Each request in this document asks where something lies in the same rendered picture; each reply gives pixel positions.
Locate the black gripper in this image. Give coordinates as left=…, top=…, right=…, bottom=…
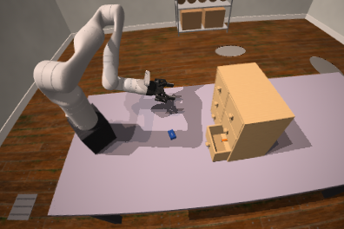
left=146, top=78, right=176, bottom=103

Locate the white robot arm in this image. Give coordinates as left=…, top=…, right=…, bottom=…
left=34, top=4, right=150, bottom=130

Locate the tan wooden chest of drawers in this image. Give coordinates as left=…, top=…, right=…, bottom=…
left=216, top=62, right=295, bottom=162

